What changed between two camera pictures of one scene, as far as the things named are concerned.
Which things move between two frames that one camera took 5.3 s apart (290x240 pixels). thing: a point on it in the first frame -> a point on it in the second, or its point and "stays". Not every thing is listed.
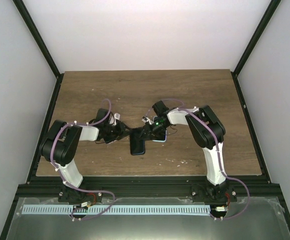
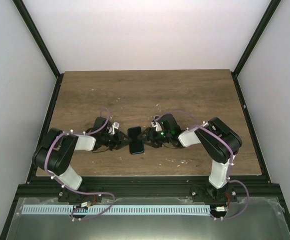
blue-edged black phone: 137,144 stays
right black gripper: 147,132 -> 151,139
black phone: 137,143 stays
